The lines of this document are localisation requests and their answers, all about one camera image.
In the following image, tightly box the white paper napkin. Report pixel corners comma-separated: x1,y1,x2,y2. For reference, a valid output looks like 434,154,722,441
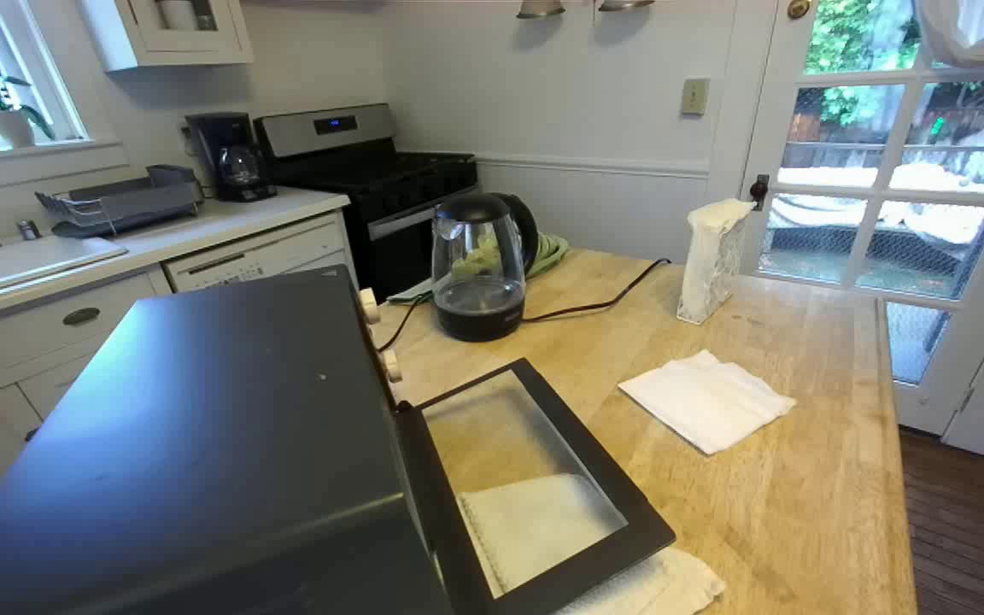
614,347,800,458

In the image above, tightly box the white sink basin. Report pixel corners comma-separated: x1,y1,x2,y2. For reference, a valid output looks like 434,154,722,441
0,233,131,311

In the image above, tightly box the grey dish rack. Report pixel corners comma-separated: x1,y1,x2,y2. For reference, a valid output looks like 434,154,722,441
35,160,206,244

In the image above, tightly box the white kitchen counter cabinet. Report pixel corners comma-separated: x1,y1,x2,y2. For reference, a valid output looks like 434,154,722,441
0,184,360,554

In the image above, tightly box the black glass electric kettle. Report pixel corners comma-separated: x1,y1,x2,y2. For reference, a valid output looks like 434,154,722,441
426,193,542,347

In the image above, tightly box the white glass pane door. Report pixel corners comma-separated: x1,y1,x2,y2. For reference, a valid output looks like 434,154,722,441
738,0,984,438

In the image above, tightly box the stainless black kitchen stove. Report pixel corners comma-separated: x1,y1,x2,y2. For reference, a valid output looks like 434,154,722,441
254,104,483,303

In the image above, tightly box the white paper towel pack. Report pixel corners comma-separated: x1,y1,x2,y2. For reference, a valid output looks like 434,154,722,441
672,195,761,330

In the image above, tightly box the white curtain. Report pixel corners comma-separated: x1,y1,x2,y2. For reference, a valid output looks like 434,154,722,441
917,0,984,76

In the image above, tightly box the black power cable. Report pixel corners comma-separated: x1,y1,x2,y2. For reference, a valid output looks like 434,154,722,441
377,258,672,355

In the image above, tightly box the black coffee maker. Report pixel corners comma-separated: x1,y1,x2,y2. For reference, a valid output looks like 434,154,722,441
181,109,281,207

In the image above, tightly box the beige cloth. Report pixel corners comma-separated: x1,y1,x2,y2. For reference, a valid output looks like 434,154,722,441
459,469,731,615

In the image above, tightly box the potted window plant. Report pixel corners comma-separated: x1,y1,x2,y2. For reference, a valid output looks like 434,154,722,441
0,65,58,150

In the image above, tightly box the beige light switch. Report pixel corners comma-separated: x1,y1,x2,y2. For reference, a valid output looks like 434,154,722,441
677,76,715,125

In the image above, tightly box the white wall cabinet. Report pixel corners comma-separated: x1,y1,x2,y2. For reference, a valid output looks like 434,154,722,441
74,0,257,76

